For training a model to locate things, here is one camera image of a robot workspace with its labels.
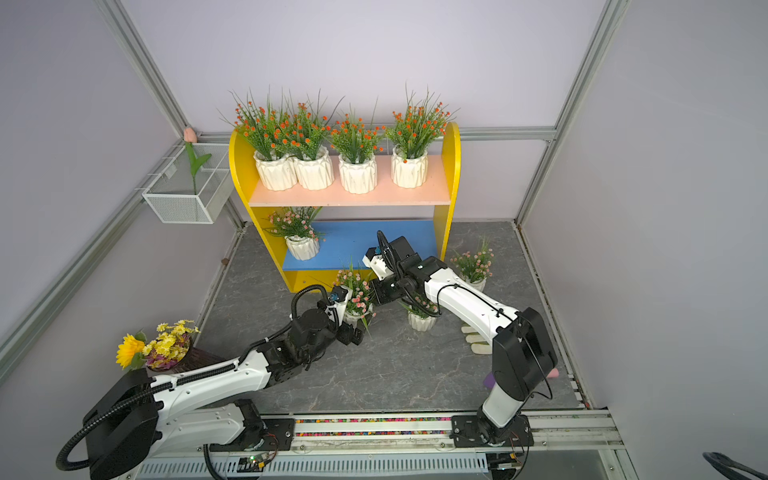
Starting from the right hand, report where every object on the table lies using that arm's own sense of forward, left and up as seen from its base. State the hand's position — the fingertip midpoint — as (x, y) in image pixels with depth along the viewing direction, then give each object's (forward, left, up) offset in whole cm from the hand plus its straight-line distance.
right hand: (366, 296), depth 81 cm
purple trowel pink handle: (-17, -35, -17) cm, 42 cm away
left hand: (-3, +2, -1) cm, 4 cm away
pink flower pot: (+17, +20, +11) cm, 28 cm away
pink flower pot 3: (-3, -15, -10) cm, 18 cm away
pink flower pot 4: (+11, -32, -2) cm, 34 cm away
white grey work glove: (-8, -33, -16) cm, 37 cm away
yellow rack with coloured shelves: (+38, +9, -10) cm, 41 cm away
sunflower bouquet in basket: (-17, +41, +8) cm, 45 cm away
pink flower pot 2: (-8, 0, +9) cm, 12 cm away
